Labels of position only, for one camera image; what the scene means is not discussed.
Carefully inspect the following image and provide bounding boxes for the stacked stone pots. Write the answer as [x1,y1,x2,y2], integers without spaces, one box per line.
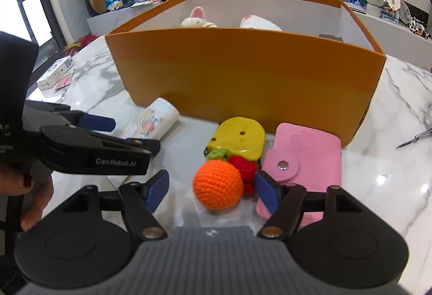
[366,0,385,16]

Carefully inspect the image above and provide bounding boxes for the blue snack bag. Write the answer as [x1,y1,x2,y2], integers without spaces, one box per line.
[104,0,136,10]

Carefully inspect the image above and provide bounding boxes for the red feather duster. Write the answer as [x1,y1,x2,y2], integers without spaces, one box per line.
[64,33,100,53]

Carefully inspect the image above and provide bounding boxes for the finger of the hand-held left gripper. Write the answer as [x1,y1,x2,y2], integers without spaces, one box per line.
[23,100,116,134]
[40,124,161,176]

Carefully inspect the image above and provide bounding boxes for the pink card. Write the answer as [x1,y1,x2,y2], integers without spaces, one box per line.
[54,69,75,90]

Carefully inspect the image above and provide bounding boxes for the red crochet berry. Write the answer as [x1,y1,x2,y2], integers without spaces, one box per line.
[229,156,259,194]

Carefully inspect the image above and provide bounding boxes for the person's left hand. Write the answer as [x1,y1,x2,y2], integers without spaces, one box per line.
[0,164,55,232]

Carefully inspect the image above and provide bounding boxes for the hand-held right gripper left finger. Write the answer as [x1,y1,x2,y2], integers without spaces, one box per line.
[72,169,169,242]

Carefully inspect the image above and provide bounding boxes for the black white checkered toy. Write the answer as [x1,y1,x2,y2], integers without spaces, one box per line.
[408,20,432,37]

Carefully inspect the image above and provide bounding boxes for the orange cardboard box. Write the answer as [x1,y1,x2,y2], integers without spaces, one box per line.
[105,0,386,147]

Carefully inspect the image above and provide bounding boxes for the orange crochet ball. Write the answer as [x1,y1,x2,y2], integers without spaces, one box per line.
[192,148,244,211]

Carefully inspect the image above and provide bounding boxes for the pink snap wallet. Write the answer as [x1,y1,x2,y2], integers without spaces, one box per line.
[255,123,343,227]

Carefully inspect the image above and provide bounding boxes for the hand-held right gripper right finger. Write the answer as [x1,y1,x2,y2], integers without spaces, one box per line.
[255,171,358,241]

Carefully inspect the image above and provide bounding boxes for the white flat product box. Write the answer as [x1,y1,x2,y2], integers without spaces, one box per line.
[36,57,75,90]

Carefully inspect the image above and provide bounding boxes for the white crochet bunny toy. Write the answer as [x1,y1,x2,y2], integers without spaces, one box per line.
[180,6,218,28]

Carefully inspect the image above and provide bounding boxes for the yellow plastic case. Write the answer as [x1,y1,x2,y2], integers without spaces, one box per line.
[207,117,267,162]

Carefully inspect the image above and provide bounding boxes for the silver folding scissors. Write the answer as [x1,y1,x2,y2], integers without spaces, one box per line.
[396,128,432,149]

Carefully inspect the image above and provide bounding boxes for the white flower printed bottle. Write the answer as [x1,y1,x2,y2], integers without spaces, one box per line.
[120,97,180,140]

